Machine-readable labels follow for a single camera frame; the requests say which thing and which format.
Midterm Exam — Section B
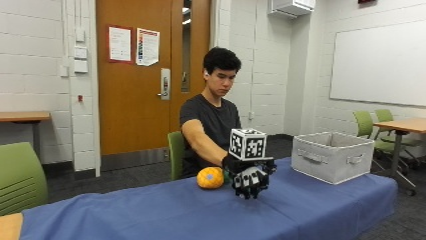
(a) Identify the orange ball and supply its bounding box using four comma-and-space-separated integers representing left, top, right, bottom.
196, 166, 227, 190

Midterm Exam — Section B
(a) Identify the blue tablecloth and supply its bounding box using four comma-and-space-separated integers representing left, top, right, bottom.
19, 157, 400, 240

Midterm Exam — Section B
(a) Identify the white marker cube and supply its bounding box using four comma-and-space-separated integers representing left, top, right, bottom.
228, 128, 269, 162

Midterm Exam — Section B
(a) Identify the green chair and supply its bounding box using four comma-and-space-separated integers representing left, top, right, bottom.
0, 141, 50, 217
352, 110, 410, 174
167, 130, 187, 182
373, 108, 426, 168

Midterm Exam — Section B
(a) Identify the grey fabric storage box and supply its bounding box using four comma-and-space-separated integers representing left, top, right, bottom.
291, 131, 377, 186

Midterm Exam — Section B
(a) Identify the the person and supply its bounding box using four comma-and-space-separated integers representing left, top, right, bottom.
179, 46, 244, 180

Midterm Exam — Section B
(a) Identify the wooden table with metal legs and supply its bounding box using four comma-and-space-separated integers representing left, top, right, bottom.
372, 117, 426, 197

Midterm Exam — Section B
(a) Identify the wooden door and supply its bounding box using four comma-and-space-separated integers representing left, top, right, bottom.
95, 0, 212, 156

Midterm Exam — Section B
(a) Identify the whiteboard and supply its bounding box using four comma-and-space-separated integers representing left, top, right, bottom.
329, 20, 426, 108

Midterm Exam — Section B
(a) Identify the colourful paper notice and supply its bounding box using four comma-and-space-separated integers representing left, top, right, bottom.
135, 27, 161, 67

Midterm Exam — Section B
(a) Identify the white paper with red border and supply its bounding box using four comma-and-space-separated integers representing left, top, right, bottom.
107, 25, 133, 64

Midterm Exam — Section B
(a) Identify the wooden side table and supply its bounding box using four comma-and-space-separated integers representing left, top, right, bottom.
0, 111, 52, 161

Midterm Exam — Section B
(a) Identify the metal door handle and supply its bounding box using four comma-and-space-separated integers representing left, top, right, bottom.
156, 67, 172, 101

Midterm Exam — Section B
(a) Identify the white wall switch box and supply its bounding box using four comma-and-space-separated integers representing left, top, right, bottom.
74, 59, 90, 74
74, 46, 90, 60

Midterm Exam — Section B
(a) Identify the white wall unit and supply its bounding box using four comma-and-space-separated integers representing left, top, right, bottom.
268, 0, 317, 19

